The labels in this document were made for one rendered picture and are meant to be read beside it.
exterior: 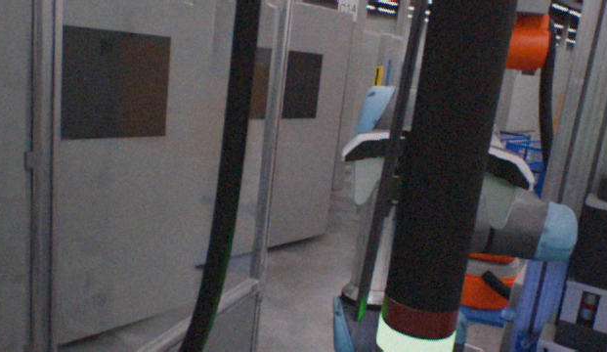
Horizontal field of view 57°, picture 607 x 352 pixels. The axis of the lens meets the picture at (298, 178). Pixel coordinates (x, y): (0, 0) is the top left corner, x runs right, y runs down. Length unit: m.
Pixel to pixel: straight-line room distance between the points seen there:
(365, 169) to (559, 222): 0.34
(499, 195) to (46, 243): 0.79
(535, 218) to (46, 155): 0.75
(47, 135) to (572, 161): 0.95
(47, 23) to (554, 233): 0.79
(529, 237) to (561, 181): 0.48
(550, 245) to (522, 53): 3.61
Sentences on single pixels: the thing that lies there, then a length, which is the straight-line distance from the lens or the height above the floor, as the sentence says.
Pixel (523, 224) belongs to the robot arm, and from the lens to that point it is 0.73.
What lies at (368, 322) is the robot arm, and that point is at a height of 1.24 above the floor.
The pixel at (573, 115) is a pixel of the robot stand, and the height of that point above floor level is 1.67.
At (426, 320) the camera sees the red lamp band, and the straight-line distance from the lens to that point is 0.25.
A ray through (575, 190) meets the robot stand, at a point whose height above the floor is 1.53.
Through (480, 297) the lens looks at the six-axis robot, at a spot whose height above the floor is 0.13.
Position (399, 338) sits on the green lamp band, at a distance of 0.26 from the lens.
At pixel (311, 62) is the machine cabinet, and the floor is 1.65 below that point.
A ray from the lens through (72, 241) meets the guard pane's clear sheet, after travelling 1.12.
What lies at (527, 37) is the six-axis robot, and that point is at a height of 1.99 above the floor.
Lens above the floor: 1.73
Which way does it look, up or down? 13 degrees down
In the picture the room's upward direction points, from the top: 7 degrees clockwise
